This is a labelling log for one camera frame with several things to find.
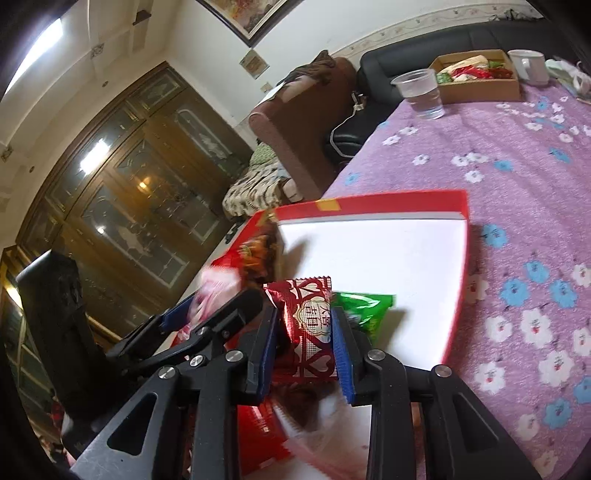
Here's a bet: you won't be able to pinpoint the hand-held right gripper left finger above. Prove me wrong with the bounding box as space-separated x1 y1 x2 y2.
69 298 282 480

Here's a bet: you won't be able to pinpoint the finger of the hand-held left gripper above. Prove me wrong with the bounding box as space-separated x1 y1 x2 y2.
117 289 266 381
105 295 200 366

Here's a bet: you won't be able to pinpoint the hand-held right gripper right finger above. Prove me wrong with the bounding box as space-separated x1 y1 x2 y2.
330 305 543 480

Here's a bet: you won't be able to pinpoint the red sausage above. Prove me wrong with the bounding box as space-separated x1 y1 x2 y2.
178 251 243 342

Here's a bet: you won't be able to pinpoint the red white lattice snack packet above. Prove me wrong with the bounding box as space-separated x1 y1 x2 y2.
263 275 340 384

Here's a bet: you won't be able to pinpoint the green candy packet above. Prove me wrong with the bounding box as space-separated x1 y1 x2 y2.
331 292 395 344

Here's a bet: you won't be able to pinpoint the dark brown snack packet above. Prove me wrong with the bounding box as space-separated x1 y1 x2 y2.
238 233 283 283

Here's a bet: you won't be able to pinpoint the long red snack packet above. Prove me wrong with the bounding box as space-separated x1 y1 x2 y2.
238 399 293 476

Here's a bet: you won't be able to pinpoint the red gift box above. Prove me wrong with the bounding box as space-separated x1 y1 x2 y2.
168 190 472 480

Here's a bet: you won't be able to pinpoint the patterned blanket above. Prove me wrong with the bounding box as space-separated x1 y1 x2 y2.
222 159 301 220

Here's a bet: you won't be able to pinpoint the wooden glass-door cabinet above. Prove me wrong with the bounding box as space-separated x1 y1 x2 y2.
14 62 259 324

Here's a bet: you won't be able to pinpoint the green pillow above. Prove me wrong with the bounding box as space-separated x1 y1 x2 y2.
249 141 278 167

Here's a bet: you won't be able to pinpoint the brown armchair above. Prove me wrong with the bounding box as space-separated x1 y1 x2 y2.
248 56 358 204

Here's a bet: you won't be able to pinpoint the purple floral tablecloth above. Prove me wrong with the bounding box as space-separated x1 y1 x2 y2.
323 76 591 480

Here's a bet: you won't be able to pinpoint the brown clothes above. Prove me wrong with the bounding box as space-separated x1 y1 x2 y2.
284 48 340 86

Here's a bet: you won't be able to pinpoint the clear plastic cup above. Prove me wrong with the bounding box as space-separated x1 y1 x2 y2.
390 68 446 121

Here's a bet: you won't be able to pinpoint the framed painting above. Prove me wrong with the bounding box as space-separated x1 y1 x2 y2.
196 0 305 48

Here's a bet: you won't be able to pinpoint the cardboard box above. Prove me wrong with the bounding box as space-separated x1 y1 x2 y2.
427 48 522 104

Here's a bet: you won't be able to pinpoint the pile of mixed candies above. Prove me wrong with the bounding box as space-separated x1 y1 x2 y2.
436 54 514 85

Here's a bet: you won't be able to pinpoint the black leather sofa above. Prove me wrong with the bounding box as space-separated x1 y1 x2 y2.
329 21 591 162

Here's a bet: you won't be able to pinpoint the white mug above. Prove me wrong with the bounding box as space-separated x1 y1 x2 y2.
507 48 551 86

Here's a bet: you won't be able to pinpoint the pale green cloth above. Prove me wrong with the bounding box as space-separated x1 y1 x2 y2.
545 58 578 86

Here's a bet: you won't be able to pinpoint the white glove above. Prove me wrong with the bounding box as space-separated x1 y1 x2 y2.
570 65 591 100

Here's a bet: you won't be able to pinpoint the white charger cable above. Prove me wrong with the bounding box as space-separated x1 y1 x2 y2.
329 90 370 160

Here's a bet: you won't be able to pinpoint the wall plaque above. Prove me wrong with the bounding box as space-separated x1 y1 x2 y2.
239 48 271 80

